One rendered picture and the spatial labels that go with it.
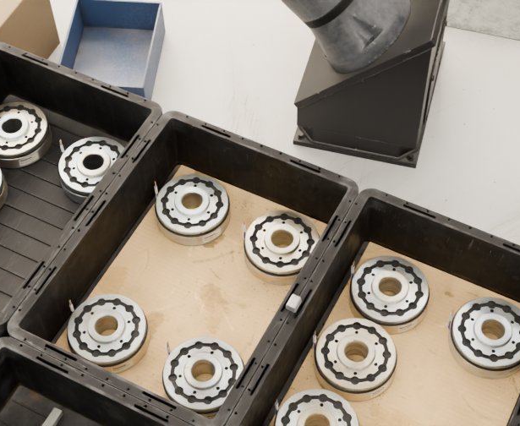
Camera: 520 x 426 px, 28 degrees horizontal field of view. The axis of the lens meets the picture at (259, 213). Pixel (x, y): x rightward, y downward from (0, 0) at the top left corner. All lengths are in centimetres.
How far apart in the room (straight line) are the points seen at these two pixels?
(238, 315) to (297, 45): 64
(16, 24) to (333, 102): 53
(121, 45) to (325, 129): 42
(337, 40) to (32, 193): 49
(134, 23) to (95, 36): 7
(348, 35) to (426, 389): 52
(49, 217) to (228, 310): 30
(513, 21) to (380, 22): 145
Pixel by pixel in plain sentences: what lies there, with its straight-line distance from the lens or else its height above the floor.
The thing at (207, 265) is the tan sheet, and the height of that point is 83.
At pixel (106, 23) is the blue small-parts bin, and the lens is 193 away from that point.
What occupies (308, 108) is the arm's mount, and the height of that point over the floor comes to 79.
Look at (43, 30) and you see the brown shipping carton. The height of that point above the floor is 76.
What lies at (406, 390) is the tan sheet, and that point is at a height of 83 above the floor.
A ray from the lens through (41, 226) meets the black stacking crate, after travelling 152.
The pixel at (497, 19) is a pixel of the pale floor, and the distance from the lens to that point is 299.
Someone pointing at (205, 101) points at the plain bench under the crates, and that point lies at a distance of 180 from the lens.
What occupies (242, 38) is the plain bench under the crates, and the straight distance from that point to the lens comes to 190.
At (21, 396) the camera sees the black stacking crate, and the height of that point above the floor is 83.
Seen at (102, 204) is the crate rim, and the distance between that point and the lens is 142.
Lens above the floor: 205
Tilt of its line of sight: 55 degrees down
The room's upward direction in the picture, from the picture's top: 2 degrees counter-clockwise
